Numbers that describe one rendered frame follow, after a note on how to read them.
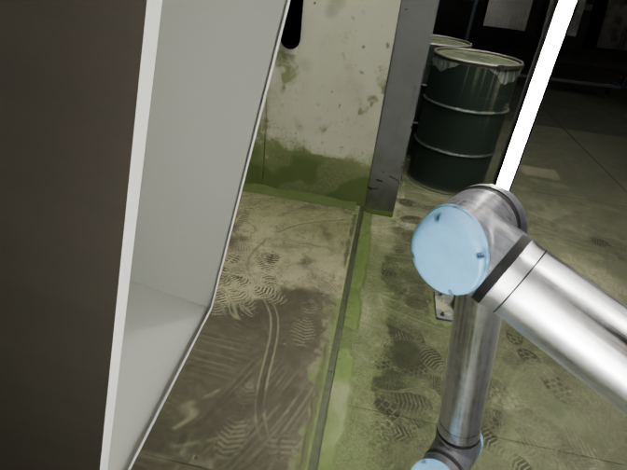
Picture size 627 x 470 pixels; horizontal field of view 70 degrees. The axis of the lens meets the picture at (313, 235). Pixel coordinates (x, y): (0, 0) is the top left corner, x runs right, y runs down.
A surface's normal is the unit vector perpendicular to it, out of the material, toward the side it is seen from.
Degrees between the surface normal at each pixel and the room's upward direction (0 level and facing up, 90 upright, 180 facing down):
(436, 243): 88
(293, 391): 0
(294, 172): 90
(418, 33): 90
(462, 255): 88
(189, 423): 0
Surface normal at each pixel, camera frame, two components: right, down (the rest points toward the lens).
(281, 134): -0.18, 0.50
